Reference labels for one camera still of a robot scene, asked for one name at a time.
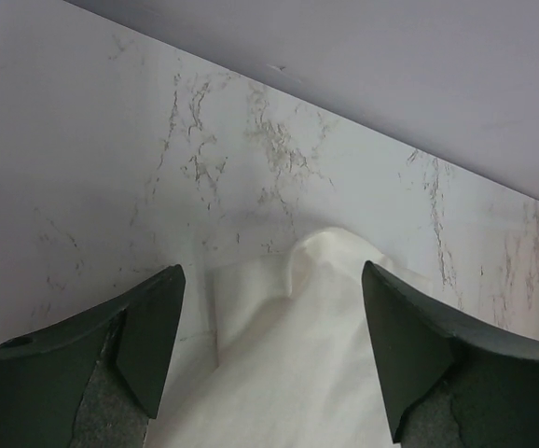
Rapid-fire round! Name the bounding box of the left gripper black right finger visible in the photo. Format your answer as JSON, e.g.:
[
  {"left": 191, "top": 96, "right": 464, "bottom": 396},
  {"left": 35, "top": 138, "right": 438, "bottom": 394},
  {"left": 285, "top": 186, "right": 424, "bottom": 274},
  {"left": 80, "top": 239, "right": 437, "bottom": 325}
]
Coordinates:
[{"left": 362, "top": 262, "right": 539, "bottom": 447}]

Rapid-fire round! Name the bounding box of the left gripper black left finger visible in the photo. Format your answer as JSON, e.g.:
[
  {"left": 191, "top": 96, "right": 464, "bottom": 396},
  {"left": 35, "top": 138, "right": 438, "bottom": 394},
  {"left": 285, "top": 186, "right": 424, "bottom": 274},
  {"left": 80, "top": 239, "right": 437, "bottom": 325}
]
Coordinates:
[{"left": 0, "top": 265, "right": 186, "bottom": 447}]

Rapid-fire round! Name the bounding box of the white t-shirt red print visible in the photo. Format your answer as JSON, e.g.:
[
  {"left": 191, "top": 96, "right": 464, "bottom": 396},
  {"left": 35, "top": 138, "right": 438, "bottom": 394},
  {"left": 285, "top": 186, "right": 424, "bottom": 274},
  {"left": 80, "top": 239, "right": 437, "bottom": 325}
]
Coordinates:
[{"left": 146, "top": 228, "right": 432, "bottom": 447}]

